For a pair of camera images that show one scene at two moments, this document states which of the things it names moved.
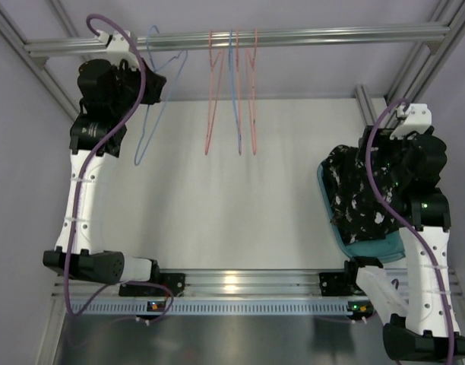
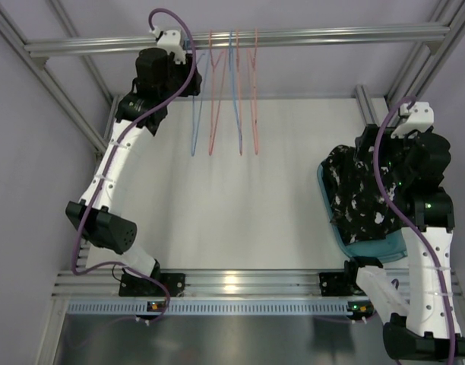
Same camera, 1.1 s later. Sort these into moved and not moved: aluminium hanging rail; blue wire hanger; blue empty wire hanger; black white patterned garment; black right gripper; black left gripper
Moved: black left gripper; blue wire hanger
Not moved: blue empty wire hanger; aluminium hanging rail; black white patterned garment; black right gripper
